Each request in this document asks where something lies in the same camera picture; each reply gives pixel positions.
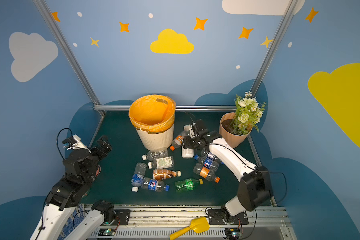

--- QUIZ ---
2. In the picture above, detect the white capped clear bottle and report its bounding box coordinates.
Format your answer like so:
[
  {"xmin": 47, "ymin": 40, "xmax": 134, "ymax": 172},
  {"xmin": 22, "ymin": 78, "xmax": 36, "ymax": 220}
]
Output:
[{"xmin": 181, "ymin": 125, "xmax": 194, "ymax": 159}]

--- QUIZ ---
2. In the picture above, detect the green white label bottle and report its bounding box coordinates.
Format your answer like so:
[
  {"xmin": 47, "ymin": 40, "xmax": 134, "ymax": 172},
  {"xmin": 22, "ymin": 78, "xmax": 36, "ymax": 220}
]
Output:
[{"xmin": 148, "ymin": 156, "xmax": 175, "ymax": 170}]

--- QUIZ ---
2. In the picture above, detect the crushed blue label bottle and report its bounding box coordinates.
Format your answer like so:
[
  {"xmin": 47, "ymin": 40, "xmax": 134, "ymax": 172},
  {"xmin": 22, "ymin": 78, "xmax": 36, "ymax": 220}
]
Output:
[{"xmin": 131, "ymin": 163, "xmax": 147, "ymax": 193}]

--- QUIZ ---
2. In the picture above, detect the green soda bottle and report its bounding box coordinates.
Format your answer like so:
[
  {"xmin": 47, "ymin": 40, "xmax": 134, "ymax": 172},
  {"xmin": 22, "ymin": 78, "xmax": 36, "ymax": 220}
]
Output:
[{"xmin": 175, "ymin": 178, "xmax": 204, "ymax": 193}]

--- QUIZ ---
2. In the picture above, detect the brown tea bottle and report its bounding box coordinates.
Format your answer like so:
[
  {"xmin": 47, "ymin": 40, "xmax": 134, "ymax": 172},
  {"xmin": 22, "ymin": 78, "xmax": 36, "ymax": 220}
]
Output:
[{"xmin": 153, "ymin": 169, "xmax": 181, "ymax": 181}]

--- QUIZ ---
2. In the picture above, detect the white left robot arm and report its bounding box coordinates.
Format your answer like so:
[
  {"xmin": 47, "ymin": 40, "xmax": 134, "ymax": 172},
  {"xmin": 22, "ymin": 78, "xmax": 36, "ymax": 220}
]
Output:
[{"xmin": 31, "ymin": 135, "xmax": 112, "ymax": 240}]

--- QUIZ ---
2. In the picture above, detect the pepsi bottle near right arm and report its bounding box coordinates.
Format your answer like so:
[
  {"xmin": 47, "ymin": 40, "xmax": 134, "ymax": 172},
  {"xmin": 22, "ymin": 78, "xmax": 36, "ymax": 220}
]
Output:
[{"xmin": 194, "ymin": 155, "xmax": 220, "ymax": 172}]

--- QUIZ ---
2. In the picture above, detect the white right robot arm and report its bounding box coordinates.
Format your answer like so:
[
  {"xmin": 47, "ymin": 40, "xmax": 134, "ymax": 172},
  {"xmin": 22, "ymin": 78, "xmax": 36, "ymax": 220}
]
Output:
[{"xmin": 183, "ymin": 132, "xmax": 274, "ymax": 217}]

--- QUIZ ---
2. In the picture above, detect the white ribbed trash bin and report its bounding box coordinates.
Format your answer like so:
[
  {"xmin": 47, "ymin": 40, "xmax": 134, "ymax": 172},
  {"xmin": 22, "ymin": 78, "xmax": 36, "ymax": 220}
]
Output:
[{"xmin": 136, "ymin": 125, "xmax": 174, "ymax": 151}]

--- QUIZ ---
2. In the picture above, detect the orange bin liner bag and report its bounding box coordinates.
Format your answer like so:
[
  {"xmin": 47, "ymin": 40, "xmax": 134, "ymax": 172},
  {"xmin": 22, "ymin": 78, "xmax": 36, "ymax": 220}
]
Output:
[{"xmin": 129, "ymin": 95, "xmax": 176, "ymax": 133}]

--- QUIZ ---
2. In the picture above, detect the pepsi bottle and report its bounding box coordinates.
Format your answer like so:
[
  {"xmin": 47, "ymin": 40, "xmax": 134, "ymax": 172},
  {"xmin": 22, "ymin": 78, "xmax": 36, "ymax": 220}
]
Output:
[
  {"xmin": 141, "ymin": 177, "xmax": 170, "ymax": 192},
  {"xmin": 200, "ymin": 148, "xmax": 222, "ymax": 164}
]

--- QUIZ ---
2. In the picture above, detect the clear bottle orange label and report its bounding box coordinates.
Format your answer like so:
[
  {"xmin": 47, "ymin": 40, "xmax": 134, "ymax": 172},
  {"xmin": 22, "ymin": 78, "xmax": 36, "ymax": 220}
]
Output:
[{"xmin": 170, "ymin": 134, "xmax": 184, "ymax": 151}]

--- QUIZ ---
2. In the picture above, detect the pink ribbed flower pot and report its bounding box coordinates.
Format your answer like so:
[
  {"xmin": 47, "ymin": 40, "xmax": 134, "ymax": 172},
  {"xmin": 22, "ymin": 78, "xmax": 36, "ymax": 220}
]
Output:
[{"xmin": 218, "ymin": 112, "xmax": 253, "ymax": 149}]

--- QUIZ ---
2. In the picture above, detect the orange band bottle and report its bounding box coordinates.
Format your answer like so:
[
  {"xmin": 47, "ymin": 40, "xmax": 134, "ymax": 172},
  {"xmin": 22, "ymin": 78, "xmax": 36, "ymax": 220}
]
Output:
[{"xmin": 193, "ymin": 164, "xmax": 220, "ymax": 183}]

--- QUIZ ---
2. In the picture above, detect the clear bottle white cap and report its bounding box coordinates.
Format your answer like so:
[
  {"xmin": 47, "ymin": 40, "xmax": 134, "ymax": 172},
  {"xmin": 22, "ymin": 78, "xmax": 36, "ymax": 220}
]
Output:
[{"xmin": 142, "ymin": 149, "xmax": 169, "ymax": 161}]

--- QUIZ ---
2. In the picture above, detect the artificial white flower plant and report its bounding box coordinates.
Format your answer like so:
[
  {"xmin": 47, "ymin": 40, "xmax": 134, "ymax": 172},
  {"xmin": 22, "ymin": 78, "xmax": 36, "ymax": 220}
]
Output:
[{"xmin": 230, "ymin": 91, "xmax": 267, "ymax": 136}]

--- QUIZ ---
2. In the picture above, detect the front pepsi bottle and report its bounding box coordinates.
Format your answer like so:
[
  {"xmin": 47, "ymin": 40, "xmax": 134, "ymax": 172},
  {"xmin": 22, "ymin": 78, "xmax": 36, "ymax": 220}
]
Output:
[{"xmin": 141, "ymin": 177, "xmax": 170, "ymax": 192}]

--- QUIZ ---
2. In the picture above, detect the blue white knit glove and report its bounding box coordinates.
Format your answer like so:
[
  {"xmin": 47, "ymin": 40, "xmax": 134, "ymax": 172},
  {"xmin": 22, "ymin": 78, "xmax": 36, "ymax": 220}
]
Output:
[{"xmin": 58, "ymin": 204, "xmax": 88, "ymax": 240}]

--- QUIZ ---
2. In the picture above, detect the yellow toy shovel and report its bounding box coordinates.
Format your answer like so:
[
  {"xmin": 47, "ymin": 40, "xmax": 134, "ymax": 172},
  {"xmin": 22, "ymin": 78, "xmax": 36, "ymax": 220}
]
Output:
[{"xmin": 169, "ymin": 217, "xmax": 210, "ymax": 240}]

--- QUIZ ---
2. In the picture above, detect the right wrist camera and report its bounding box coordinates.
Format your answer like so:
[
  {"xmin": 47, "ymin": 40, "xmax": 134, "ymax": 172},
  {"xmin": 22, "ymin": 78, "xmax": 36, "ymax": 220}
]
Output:
[{"xmin": 190, "ymin": 119, "xmax": 210, "ymax": 138}]

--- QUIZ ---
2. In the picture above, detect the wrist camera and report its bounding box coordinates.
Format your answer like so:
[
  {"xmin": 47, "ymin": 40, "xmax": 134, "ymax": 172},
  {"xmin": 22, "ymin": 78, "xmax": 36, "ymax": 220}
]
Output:
[
  {"xmin": 62, "ymin": 135, "xmax": 88, "ymax": 150},
  {"xmin": 190, "ymin": 119, "xmax": 210, "ymax": 138}
]

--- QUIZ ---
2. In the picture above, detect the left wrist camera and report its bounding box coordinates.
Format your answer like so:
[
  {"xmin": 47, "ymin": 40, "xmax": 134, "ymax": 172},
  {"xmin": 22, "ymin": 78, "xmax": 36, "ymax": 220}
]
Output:
[{"xmin": 62, "ymin": 135, "xmax": 88, "ymax": 150}]

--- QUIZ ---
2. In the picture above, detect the aluminium back frame rail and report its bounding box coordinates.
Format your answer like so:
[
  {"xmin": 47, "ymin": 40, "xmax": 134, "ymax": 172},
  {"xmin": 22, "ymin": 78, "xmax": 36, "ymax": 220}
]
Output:
[{"xmin": 93, "ymin": 104, "xmax": 238, "ymax": 112}]

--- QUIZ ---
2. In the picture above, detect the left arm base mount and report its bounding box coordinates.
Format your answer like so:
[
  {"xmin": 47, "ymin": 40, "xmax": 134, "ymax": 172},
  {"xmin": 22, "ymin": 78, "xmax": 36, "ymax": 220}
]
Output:
[{"xmin": 101, "ymin": 209, "xmax": 131, "ymax": 226}]

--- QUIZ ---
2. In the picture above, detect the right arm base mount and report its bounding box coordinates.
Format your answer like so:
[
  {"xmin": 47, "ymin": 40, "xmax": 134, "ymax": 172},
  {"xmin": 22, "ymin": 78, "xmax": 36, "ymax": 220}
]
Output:
[{"xmin": 205, "ymin": 208, "xmax": 249, "ymax": 225}]

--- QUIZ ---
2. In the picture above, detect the right aluminium frame post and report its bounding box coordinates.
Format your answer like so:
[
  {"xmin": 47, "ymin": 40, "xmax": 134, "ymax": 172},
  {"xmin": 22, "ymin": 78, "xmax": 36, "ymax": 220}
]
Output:
[{"xmin": 251, "ymin": 0, "xmax": 299, "ymax": 96}]

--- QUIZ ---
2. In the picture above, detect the aluminium frame post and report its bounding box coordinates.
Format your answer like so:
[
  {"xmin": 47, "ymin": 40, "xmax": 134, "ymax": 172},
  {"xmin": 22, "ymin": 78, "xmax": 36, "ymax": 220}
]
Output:
[
  {"xmin": 33, "ymin": 0, "xmax": 101, "ymax": 106},
  {"xmin": 251, "ymin": 0, "xmax": 299, "ymax": 96}
]

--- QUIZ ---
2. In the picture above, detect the left aluminium frame post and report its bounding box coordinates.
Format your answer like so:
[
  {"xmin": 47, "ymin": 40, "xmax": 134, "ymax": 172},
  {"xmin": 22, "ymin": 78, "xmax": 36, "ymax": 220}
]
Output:
[{"xmin": 33, "ymin": 0, "xmax": 101, "ymax": 106}]

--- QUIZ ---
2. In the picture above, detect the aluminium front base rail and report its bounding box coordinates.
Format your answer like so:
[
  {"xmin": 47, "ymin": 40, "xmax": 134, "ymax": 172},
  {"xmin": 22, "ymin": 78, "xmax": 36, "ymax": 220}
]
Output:
[{"xmin": 35, "ymin": 203, "xmax": 298, "ymax": 240}]

